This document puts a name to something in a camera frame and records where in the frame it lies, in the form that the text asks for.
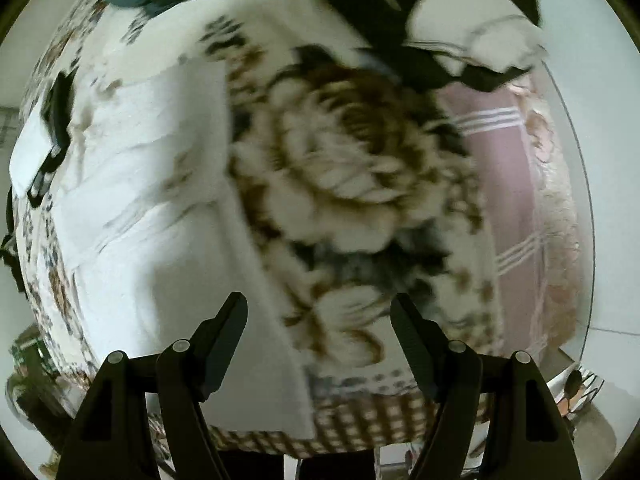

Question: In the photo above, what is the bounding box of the pink striped bed sheet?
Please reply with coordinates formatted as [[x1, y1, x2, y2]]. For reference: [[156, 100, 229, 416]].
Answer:
[[438, 77, 584, 359]]

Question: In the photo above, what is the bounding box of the floral bed quilt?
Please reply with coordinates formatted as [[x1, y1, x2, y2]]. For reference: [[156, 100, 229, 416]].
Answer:
[[10, 0, 503, 457]]

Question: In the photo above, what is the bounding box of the black and white garment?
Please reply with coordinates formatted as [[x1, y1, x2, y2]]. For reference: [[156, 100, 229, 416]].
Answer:
[[326, 0, 544, 92]]

